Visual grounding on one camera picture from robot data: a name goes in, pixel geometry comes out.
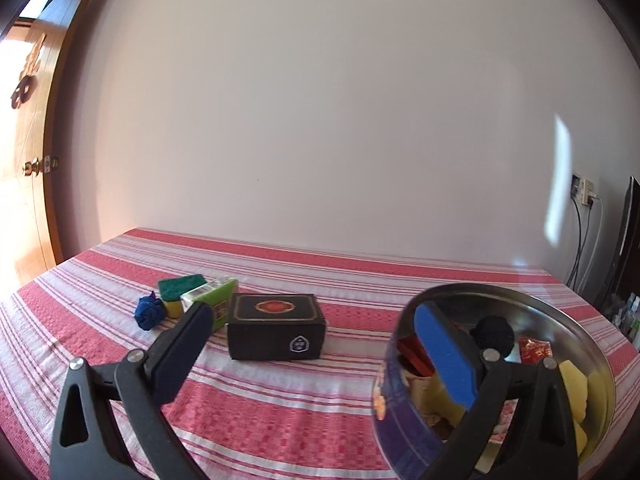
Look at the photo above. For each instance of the small red patterned packet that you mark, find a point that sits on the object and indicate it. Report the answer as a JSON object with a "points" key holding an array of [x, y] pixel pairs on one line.
{"points": [[533, 351]]}

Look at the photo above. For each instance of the plain yellow sponge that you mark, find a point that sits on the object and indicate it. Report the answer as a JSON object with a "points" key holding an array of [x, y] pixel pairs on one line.
{"points": [[576, 385]]}

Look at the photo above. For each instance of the green yellow sponge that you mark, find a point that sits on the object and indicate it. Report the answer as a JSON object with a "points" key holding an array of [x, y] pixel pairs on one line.
{"points": [[171, 290], [437, 400]]}

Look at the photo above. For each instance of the wooden door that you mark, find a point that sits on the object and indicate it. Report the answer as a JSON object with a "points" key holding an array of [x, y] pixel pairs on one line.
{"points": [[30, 244]]}

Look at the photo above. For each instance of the cream pink snack packet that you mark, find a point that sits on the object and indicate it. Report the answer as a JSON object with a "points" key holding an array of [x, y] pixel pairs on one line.
{"points": [[504, 422]]}

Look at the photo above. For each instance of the blue cloth ball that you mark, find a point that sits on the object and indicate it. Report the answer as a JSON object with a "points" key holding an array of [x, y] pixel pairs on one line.
{"points": [[150, 311]]}

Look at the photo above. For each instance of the black yarn ball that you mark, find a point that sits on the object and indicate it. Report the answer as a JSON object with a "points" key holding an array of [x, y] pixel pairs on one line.
{"points": [[494, 332]]}

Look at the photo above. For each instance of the white wall power socket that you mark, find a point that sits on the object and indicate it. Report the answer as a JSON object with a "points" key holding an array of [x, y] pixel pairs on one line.
{"points": [[582, 190]]}

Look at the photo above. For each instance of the black gold gift box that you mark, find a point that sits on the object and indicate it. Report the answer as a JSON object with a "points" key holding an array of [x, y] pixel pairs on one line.
{"points": [[275, 327]]}

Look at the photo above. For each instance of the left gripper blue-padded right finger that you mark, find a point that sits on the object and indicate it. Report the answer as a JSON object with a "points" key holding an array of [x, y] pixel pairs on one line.
{"points": [[540, 442]]}

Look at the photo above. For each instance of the green tissue pack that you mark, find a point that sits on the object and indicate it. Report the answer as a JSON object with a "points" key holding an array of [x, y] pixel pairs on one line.
{"points": [[217, 294]]}

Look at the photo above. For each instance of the door hanging ornament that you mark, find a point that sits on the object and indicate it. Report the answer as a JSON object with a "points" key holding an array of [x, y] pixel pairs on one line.
{"points": [[26, 84]]}

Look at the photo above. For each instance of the brass door knob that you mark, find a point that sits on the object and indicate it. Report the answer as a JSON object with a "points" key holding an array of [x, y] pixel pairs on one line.
{"points": [[38, 166]]}

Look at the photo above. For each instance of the blue round metal tin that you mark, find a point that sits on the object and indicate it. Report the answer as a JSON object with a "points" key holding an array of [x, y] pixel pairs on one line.
{"points": [[410, 439]]}

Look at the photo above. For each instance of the red snack packet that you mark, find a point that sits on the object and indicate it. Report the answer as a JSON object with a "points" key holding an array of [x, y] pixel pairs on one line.
{"points": [[412, 357]]}

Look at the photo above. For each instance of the black monitor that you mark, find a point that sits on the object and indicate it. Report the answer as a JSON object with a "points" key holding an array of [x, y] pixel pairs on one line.
{"points": [[623, 274]]}

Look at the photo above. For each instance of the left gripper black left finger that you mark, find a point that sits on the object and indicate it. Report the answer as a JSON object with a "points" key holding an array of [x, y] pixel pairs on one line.
{"points": [[86, 441]]}

